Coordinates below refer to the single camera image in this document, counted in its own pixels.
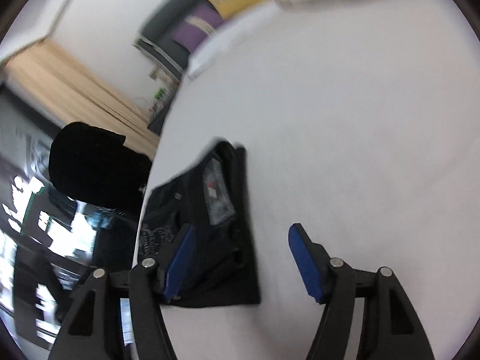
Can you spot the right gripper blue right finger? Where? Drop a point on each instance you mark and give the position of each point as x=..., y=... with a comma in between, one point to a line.
x=332, y=284

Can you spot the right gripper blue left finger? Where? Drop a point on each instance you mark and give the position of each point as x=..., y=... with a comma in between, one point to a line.
x=148, y=281

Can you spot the black denim pants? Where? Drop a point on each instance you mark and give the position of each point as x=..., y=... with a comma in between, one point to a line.
x=212, y=197

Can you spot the dark nightstand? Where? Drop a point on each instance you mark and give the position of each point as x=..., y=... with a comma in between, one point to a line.
x=157, y=123

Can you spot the beige curtain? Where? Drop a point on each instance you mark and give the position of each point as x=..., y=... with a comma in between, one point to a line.
x=71, y=92

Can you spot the dark grey headboard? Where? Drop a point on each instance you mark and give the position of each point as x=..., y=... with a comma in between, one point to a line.
x=155, y=38

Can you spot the white pillow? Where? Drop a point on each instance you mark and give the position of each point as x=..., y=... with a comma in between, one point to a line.
x=207, y=53

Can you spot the purple pillow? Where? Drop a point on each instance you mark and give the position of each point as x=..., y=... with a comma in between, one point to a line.
x=197, y=26

